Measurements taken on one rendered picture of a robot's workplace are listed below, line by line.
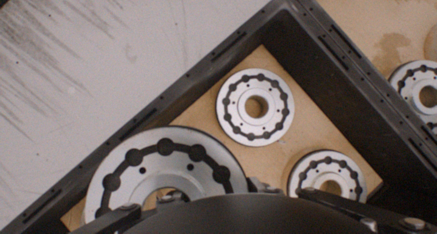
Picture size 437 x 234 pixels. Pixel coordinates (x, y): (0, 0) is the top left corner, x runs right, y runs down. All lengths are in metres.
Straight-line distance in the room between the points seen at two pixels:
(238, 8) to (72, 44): 0.34
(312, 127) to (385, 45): 0.17
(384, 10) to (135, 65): 0.43
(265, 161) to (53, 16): 0.49
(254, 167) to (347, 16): 0.26
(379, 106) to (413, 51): 0.19
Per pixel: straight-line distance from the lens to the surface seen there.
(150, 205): 0.17
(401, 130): 0.29
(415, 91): 0.39
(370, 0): 0.44
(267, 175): 0.34
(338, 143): 0.37
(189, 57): 0.47
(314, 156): 0.32
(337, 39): 0.27
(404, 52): 0.44
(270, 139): 0.30
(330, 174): 0.33
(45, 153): 0.55
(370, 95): 0.27
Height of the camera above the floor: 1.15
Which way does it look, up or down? 86 degrees down
